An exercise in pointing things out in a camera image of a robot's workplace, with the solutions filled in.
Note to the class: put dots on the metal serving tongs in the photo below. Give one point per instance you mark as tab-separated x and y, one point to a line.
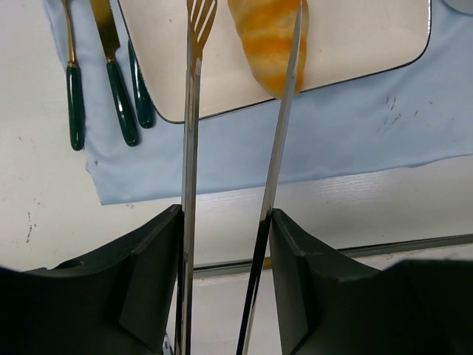
200	19

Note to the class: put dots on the gold fork green handle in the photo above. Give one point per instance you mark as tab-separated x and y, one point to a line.
74	88

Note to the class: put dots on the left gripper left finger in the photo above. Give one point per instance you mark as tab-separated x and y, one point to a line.
113	300

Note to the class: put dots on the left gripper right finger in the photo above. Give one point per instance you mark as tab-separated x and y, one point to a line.
328	303

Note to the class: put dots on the gold knife green handle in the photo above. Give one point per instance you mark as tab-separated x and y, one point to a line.
110	41

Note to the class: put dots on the white rectangular plate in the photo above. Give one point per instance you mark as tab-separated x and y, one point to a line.
346	40

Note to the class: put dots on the white bowl with handle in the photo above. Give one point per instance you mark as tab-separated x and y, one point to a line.
462	6

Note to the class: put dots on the striped bread roll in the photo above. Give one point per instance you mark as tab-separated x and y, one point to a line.
265	29

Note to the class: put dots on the gold spoon green handle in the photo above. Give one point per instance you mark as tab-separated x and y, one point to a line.
143	103

